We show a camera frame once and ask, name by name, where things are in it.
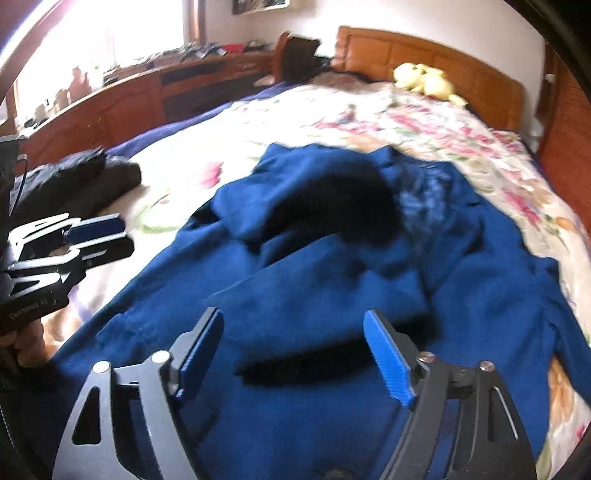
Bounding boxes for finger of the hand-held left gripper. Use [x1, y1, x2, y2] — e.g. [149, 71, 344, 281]
[8, 213, 126, 259]
[4, 233, 136, 301]

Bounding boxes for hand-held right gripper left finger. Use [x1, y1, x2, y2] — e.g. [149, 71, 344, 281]
[52, 307, 225, 480]

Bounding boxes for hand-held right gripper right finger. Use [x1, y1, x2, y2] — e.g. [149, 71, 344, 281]
[362, 309, 539, 480]

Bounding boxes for blue coat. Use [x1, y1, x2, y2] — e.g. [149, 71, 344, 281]
[46, 142, 591, 480]

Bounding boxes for black folded clothes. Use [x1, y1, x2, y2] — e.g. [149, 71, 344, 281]
[9, 148, 143, 217]

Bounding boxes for person's left hand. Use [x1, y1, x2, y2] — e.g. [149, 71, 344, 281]
[0, 320, 47, 368]

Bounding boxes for wooden desk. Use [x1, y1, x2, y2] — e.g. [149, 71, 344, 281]
[14, 46, 282, 153]

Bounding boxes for dark blue bedsheet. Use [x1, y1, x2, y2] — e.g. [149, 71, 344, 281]
[104, 83, 287, 158]

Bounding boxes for row of small desk things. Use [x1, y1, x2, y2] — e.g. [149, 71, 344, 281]
[18, 41, 278, 125]

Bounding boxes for wooden framed window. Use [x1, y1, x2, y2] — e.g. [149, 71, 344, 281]
[0, 0, 208, 121]

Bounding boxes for floral blanket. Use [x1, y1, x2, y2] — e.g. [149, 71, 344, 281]
[41, 76, 591, 480]

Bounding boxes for wooden chair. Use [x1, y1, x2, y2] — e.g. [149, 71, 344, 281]
[272, 31, 333, 84]

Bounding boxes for yellow plush toy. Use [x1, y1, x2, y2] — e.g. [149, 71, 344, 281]
[392, 62, 467, 106]

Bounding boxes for wooden bed headboard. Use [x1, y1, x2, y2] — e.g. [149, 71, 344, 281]
[335, 25, 525, 132]

